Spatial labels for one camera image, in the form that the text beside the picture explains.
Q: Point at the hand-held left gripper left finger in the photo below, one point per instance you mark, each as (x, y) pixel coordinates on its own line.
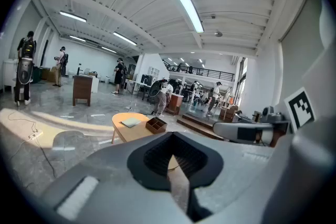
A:
(105, 178)

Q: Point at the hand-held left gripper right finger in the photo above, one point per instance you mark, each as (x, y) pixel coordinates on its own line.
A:
(231, 178)

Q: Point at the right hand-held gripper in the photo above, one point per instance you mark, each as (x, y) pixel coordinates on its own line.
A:
(302, 110)

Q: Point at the wooden coffee table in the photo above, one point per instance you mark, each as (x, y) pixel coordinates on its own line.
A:
(123, 129)

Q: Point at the low wooden platform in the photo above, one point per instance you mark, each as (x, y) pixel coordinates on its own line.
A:
(194, 124)

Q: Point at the black mezzanine railing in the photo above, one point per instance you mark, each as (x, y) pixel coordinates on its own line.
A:
(218, 74)

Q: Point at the small brown wooden cabinet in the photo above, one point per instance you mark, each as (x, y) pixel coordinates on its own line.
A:
(174, 105)

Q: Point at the pale green notebook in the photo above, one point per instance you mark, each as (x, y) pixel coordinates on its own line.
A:
(130, 122)

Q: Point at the brown wooden organizer box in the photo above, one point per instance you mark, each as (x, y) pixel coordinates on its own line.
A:
(155, 126)

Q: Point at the white power strip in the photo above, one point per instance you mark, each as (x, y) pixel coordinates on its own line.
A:
(35, 135)

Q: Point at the dark brown wooden cabinet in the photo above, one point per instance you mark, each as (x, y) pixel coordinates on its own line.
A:
(82, 86)

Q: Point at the person's white shirt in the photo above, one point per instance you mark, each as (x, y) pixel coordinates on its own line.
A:
(302, 55)

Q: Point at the long ceiling light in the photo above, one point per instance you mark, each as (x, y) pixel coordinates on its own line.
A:
(124, 38)
(72, 16)
(189, 9)

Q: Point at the white cabinet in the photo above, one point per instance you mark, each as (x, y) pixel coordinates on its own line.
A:
(9, 73)

